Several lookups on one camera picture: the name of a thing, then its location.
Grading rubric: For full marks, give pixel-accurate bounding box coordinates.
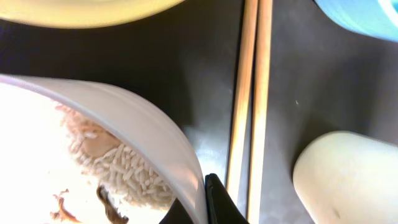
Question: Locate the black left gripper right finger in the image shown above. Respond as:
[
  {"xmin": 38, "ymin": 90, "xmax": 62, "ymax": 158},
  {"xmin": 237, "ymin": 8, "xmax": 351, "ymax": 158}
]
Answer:
[{"xmin": 205, "ymin": 174, "xmax": 249, "ymax": 224}]

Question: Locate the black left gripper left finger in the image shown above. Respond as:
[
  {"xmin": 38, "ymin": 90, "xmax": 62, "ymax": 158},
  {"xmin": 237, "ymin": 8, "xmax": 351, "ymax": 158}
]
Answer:
[{"xmin": 159, "ymin": 199, "xmax": 193, "ymax": 224}]

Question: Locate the rice food waste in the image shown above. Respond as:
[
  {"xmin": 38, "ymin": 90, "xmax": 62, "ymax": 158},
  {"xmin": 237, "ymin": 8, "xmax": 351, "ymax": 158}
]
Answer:
[{"xmin": 55, "ymin": 104, "xmax": 176, "ymax": 223}]

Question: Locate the white cup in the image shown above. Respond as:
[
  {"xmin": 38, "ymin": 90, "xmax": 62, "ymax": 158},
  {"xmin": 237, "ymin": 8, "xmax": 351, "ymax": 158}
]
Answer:
[{"xmin": 292, "ymin": 131, "xmax": 397, "ymax": 223}]

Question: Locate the yellow plate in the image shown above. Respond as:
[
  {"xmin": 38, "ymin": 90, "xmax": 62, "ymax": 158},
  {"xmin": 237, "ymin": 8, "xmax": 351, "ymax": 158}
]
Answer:
[{"xmin": 1, "ymin": 0, "xmax": 183, "ymax": 29}]

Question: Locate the light blue bowl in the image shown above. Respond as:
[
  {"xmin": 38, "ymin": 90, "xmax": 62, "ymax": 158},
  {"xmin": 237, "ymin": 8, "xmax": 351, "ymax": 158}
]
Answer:
[{"xmin": 315, "ymin": 0, "xmax": 397, "ymax": 42}]

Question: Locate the left wooden chopstick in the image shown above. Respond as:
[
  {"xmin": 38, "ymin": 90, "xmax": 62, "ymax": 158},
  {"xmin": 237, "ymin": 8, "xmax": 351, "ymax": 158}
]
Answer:
[{"xmin": 226, "ymin": 0, "xmax": 259, "ymax": 204}]

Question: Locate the wooden chopstick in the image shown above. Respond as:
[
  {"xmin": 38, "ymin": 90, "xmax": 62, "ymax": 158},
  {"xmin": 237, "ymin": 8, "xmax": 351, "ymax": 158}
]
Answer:
[
  {"xmin": 247, "ymin": 0, "xmax": 273, "ymax": 224},
  {"xmin": 226, "ymin": 0, "xmax": 259, "ymax": 204}
]

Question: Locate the dark brown serving tray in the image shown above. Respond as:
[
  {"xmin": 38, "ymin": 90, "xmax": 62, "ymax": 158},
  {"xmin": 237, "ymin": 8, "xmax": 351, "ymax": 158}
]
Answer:
[{"xmin": 1, "ymin": 0, "xmax": 397, "ymax": 223}]

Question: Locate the right wooden chopstick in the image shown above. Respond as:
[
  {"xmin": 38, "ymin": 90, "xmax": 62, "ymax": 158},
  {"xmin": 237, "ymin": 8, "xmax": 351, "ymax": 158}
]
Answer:
[{"xmin": 247, "ymin": 0, "xmax": 273, "ymax": 224}]

